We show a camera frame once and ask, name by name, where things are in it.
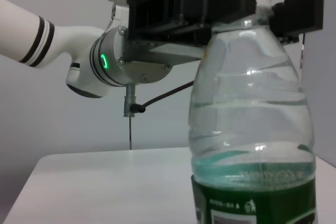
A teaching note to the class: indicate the clear green-label water bottle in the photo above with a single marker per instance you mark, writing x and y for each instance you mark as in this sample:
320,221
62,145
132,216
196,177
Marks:
249,116

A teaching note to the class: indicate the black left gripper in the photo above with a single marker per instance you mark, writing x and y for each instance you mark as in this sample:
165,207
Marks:
152,16

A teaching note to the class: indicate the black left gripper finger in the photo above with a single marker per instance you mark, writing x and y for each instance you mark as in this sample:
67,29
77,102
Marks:
302,11

